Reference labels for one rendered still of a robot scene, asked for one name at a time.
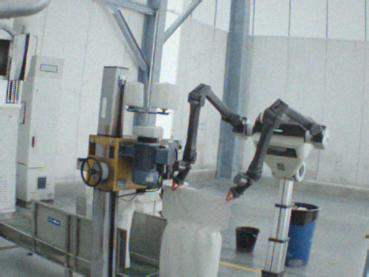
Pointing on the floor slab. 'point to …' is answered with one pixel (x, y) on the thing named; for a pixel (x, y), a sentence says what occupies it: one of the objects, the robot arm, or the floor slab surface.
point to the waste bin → (301, 233)
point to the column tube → (100, 223)
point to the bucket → (246, 238)
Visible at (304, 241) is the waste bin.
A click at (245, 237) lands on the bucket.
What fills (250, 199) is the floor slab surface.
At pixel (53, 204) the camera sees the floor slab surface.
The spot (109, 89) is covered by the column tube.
